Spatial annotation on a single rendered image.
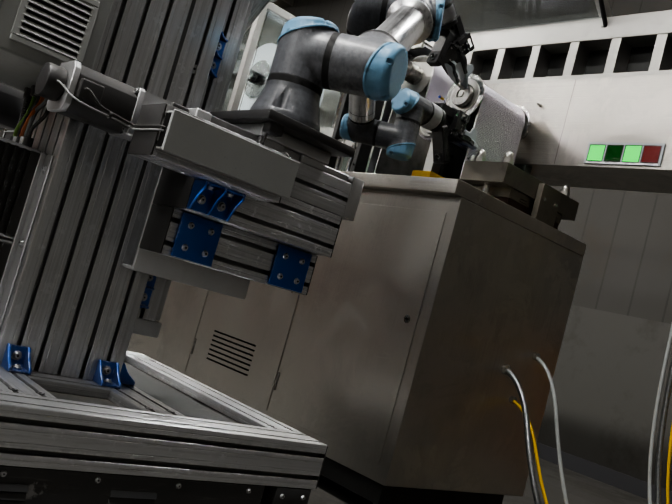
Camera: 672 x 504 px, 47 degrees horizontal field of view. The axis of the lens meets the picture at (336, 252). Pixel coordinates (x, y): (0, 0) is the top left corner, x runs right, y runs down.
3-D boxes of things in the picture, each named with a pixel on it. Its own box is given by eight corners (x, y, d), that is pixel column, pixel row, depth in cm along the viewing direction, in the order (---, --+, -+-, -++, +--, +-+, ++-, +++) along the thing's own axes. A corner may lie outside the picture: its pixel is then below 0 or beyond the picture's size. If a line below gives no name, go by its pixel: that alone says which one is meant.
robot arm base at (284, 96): (274, 115, 148) (288, 66, 149) (233, 116, 160) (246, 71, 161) (332, 142, 158) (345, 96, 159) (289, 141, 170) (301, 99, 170)
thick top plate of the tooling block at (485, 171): (459, 179, 232) (465, 160, 232) (532, 216, 258) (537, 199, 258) (503, 182, 220) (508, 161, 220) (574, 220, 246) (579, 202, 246)
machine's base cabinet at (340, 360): (22, 327, 382) (74, 162, 388) (137, 349, 424) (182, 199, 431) (372, 525, 193) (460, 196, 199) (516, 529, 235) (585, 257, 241)
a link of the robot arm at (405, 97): (385, 114, 219) (393, 86, 220) (410, 128, 227) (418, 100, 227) (405, 113, 213) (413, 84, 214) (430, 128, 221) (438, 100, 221)
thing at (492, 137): (462, 167, 238) (477, 110, 240) (505, 190, 254) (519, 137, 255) (463, 167, 238) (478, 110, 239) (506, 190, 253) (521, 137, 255)
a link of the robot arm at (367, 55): (319, 98, 157) (389, 25, 201) (389, 113, 154) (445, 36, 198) (323, 40, 151) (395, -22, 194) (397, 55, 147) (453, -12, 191)
